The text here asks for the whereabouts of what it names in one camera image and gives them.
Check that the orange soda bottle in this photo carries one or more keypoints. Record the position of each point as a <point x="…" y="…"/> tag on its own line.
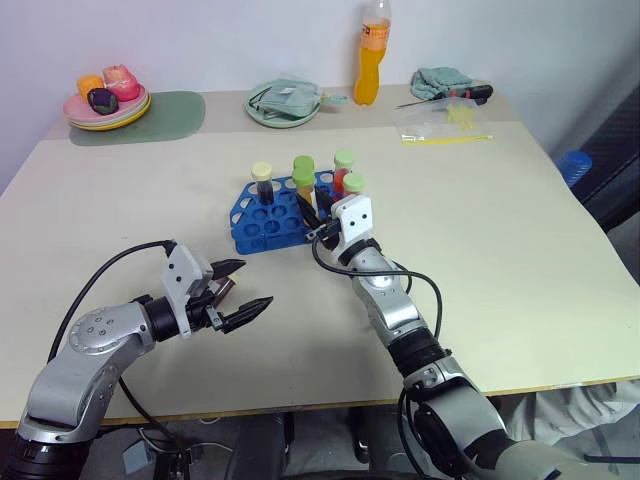
<point x="370" y="75"/>

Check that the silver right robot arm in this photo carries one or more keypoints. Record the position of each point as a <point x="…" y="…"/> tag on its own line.
<point x="390" y="305"/>

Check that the clear plastic zip bag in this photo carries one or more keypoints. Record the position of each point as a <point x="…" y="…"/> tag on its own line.
<point x="425" y="125"/>

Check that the mint green plate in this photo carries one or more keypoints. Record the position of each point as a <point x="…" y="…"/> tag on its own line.
<point x="260" y="119"/>

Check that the green-capped orange test tube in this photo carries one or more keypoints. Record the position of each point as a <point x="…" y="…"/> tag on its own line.
<point x="303" y="178"/>

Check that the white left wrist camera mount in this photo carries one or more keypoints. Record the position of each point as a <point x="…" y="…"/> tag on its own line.
<point x="177" y="275"/>

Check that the dark rounded shape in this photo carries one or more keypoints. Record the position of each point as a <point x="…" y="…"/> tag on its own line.
<point x="262" y="445"/>

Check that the yellow plate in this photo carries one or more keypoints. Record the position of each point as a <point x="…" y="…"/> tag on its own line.
<point x="112" y="128"/>

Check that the blue ribbed round object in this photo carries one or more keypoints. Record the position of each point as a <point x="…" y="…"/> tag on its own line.
<point x="575" y="167"/>

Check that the green placemat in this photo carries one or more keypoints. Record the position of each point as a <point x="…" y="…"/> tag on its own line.
<point x="170" y="117"/>

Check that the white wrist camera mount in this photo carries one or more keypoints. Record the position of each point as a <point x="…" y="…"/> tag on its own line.
<point x="356" y="220"/>
<point x="177" y="275"/>

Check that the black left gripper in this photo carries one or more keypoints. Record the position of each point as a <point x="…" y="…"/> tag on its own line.
<point x="202" y="312"/>

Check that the green-capped red test tube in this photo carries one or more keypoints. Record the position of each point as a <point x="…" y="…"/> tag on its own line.
<point x="343" y="160"/>
<point x="354" y="183"/>

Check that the pink plate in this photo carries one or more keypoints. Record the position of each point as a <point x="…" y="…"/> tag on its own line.
<point x="75" y="107"/>

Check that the cream-capped dark red test tube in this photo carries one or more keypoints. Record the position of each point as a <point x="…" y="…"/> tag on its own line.
<point x="227" y="286"/>

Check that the small grey box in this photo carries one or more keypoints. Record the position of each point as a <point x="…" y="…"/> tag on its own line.
<point x="135" y="456"/>

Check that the teal cloth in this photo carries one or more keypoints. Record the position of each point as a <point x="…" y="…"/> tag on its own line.
<point x="440" y="80"/>

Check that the white cloth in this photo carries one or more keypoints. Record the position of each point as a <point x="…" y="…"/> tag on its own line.
<point x="565" y="410"/>

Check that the pale yellow plastic pieces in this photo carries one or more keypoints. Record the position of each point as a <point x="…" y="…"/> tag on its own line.
<point x="461" y="115"/>

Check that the blue test tube rack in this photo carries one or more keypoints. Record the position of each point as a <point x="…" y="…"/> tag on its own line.
<point x="265" y="225"/>

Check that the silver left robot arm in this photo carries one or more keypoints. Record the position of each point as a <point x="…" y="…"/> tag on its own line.
<point x="90" y="370"/>

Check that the black carbon-pattern object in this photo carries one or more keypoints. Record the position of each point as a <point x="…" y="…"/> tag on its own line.
<point x="617" y="165"/>

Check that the pink toy peach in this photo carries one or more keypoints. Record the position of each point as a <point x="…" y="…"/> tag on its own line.
<point x="121" y="82"/>

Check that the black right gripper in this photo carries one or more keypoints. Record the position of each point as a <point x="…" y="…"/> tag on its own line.
<point x="327" y="233"/>

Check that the orange toy fruit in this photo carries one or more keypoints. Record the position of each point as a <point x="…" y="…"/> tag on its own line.
<point x="89" y="85"/>

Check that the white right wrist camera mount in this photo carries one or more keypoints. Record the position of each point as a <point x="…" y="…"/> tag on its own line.
<point x="356" y="220"/>

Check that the red and black screwdriver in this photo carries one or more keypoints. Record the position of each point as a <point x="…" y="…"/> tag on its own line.
<point x="470" y="92"/>

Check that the yellow-capped dark test tube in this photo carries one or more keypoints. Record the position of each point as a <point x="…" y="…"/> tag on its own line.
<point x="262" y="172"/>

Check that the purple toy fruit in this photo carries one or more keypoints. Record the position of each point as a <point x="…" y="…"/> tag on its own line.
<point x="102" y="101"/>

